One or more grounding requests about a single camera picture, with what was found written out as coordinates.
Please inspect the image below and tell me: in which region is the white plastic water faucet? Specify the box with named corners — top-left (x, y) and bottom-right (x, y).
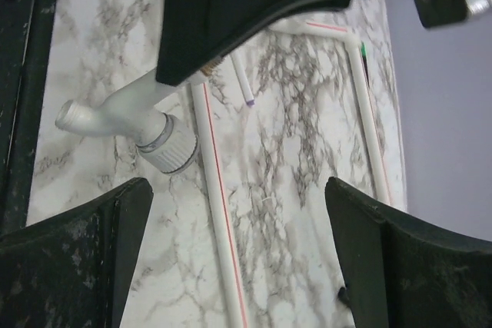
top-left (55, 70), bottom-right (199, 175)

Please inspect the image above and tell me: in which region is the green cap black highlighter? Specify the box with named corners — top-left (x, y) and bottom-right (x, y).
top-left (360, 42), bottom-right (370, 88)

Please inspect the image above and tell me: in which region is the white pen purple tip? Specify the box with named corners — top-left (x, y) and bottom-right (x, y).
top-left (231, 51), bottom-right (255, 107)

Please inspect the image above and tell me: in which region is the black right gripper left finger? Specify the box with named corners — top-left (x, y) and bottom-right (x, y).
top-left (1, 178), bottom-right (153, 327)

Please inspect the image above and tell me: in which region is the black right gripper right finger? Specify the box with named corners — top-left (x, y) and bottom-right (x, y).
top-left (325, 177), bottom-right (491, 327)

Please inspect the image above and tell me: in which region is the white pipe frame with fittings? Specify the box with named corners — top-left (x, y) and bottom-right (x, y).
top-left (191, 19), bottom-right (392, 327)

